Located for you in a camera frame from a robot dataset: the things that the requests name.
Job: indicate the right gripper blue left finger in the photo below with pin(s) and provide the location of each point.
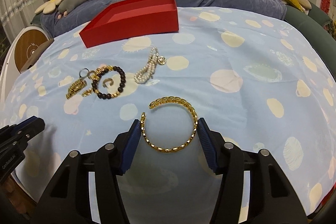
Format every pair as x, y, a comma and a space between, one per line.
130, 145

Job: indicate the green sofa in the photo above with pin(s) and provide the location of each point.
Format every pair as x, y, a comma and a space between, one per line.
311, 26

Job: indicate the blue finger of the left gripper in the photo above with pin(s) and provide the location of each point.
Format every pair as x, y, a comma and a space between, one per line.
28, 128

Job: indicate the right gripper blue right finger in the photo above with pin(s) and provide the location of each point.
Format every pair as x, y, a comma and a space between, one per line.
211, 145

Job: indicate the blue patterned tablecloth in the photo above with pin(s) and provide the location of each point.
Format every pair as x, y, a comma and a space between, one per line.
254, 79

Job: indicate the gold chain bangle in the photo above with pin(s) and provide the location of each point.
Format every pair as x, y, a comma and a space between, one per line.
175, 133

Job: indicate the flower shaped cushion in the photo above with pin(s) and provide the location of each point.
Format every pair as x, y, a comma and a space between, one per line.
48, 7

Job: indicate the gold hoop earring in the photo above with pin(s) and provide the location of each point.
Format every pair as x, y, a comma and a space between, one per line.
91, 75
108, 82

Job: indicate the red cardboard box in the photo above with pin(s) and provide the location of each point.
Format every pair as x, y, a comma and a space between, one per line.
131, 18

